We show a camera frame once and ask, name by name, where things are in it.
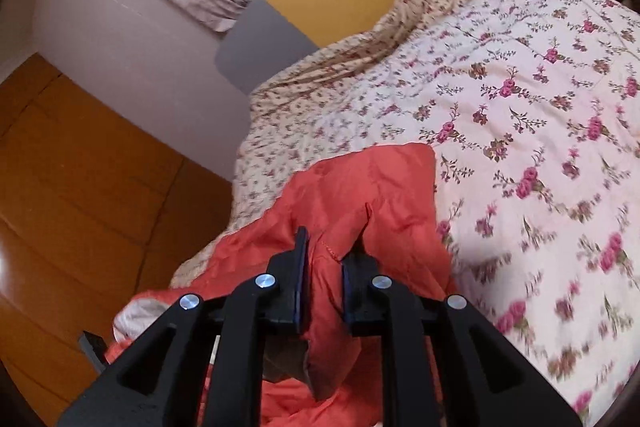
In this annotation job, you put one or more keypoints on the wooden wardrobe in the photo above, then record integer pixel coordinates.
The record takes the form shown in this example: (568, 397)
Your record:
(75, 182)

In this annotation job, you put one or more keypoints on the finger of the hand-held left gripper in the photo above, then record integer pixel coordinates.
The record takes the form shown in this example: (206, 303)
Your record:
(94, 347)

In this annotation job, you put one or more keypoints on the orange quilted jacket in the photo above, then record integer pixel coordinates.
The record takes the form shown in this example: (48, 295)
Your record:
(380, 197)

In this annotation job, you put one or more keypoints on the floral quilt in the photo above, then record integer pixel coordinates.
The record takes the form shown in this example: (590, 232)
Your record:
(500, 107)

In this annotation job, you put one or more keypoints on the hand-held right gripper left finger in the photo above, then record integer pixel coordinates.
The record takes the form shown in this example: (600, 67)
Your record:
(235, 357)

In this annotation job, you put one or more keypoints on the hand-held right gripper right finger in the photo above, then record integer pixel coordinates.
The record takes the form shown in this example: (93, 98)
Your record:
(415, 357)

